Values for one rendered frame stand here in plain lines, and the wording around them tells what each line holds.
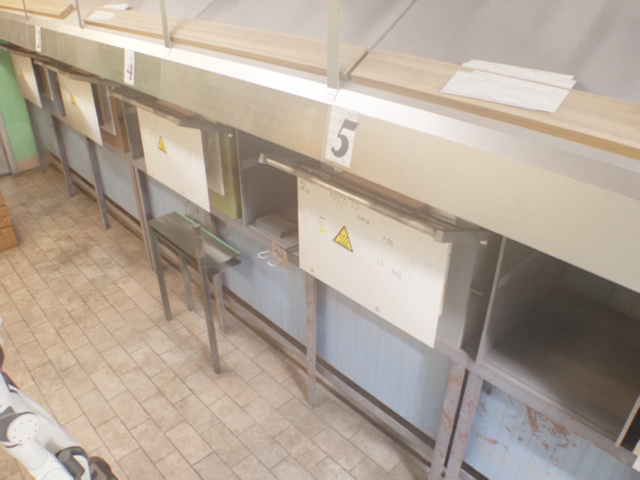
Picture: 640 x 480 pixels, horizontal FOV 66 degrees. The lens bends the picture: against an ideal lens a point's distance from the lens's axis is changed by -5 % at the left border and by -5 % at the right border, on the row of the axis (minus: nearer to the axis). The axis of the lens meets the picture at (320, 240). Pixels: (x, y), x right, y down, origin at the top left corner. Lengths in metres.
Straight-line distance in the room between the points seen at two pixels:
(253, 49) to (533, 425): 1.46
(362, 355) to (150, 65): 1.43
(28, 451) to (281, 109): 1.09
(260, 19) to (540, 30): 0.91
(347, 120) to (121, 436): 1.94
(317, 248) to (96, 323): 1.92
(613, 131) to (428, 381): 1.28
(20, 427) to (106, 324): 2.05
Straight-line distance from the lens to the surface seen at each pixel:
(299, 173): 1.56
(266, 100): 1.50
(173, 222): 2.87
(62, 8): 3.16
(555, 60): 1.20
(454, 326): 1.70
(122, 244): 4.17
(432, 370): 1.97
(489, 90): 1.10
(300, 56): 1.44
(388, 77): 1.23
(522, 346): 1.82
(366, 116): 1.23
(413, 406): 2.16
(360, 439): 2.54
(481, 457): 2.08
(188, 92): 1.85
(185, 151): 2.39
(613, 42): 1.23
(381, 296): 1.66
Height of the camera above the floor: 2.00
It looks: 31 degrees down
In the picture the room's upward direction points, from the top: straight up
